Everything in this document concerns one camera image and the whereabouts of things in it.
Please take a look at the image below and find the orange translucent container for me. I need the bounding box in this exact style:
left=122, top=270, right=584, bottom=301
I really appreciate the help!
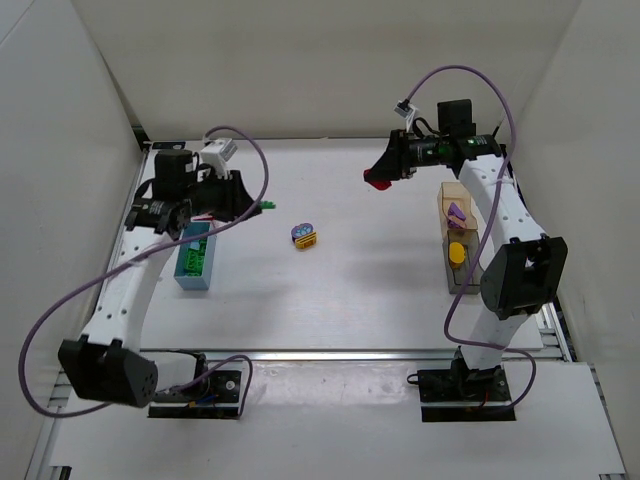
left=437, top=182, right=478, bottom=236

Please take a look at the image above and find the grey translucent container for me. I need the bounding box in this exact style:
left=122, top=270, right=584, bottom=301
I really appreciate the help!
left=443, top=231, right=479, bottom=294

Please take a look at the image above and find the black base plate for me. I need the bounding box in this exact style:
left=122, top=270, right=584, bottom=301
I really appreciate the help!
left=147, top=355, right=253, bottom=420
left=406, top=368, right=516, bottom=423

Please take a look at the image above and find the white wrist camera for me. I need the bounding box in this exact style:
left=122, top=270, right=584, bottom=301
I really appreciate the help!
left=200, top=138, right=237, bottom=177
left=394, top=99, right=419, bottom=132

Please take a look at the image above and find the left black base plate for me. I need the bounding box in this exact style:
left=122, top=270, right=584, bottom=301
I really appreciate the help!
left=147, top=355, right=253, bottom=420

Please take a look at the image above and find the purple lego piece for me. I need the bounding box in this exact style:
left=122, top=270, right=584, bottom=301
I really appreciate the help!
left=447, top=213, right=467, bottom=230

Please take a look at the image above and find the blue container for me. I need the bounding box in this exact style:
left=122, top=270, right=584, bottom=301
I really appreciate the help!
left=173, top=235, right=217, bottom=291

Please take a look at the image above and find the yellow purple green lego stack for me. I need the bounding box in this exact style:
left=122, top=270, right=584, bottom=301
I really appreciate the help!
left=290, top=223, right=317, bottom=250

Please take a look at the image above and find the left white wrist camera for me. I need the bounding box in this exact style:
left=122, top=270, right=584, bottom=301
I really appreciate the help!
left=200, top=138, right=237, bottom=177

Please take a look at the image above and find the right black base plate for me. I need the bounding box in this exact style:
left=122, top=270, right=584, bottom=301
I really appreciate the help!
left=406, top=368, right=516, bottom=423

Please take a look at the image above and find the purple lego plate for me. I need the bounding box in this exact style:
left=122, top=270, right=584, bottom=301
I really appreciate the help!
left=448, top=202, right=466, bottom=220

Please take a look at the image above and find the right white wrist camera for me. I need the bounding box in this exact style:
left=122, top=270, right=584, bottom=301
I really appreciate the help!
left=394, top=99, right=419, bottom=132

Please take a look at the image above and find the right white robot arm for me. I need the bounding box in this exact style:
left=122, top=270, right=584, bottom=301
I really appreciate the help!
left=363, top=99, right=568, bottom=377

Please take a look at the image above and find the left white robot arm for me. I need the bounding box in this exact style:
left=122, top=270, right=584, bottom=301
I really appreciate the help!
left=58, top=139, right=261, bottom=408

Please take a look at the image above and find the red curved lego brick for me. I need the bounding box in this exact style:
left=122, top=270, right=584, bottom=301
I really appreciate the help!
left=363, top=169, right=392, bottom=191

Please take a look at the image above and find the yellow round lego brick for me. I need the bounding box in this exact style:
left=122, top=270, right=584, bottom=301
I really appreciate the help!
left=448, top=242, right=466, bottom=268

